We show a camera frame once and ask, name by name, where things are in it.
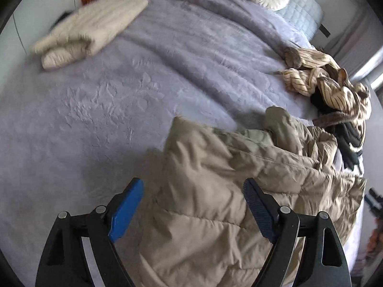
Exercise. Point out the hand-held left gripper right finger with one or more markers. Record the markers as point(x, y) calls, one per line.
point(260, 212)

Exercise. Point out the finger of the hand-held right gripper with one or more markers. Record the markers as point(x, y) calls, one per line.
point(374, 200)

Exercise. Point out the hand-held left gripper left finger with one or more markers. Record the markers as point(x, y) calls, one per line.
point(125, 209)

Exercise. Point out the khaki puffer jacket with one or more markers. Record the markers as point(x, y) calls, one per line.
point(224, 185)

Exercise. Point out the black folded garment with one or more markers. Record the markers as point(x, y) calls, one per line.
point(350, 137)

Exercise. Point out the cream striped garment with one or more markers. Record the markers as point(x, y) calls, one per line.
point(335, 95)

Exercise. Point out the purple bed blanket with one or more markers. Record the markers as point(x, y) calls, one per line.
point(119, 95)

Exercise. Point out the purple curtain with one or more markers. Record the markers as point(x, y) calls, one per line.
point(359, 33)

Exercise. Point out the cream folded sweater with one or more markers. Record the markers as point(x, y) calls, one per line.
point(89, 27)

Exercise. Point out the small black item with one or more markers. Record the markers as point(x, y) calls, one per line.
point(61, 18)

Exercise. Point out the grey quilted pillow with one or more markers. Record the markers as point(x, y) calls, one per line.
point(302, 9)

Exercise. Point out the white wardrobe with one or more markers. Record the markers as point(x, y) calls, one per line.
point(36, 12)

